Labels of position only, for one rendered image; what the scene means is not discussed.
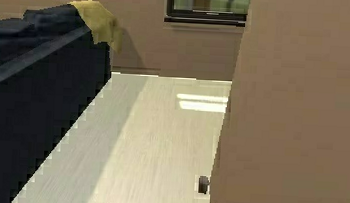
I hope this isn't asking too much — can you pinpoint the black framed window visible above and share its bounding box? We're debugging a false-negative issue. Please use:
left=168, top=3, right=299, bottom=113
left=163, top=0, right=252, bottom=27

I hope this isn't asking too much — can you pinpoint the yellow cloth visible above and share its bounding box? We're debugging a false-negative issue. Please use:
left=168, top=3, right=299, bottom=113
left=66, top=0, right=125, bottom=55

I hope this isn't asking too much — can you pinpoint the brown room door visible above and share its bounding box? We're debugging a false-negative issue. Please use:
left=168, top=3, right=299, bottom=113
left=209, top=0, right=350, bottom=203

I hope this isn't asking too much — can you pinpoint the dark navy bed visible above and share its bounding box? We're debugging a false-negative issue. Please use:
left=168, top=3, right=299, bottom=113
left=0, top=0, right=116, bottom=203

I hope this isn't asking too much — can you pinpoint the dark round door handle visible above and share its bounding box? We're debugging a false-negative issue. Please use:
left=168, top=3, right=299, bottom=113
left=197, top=175, right=211, bottom=195

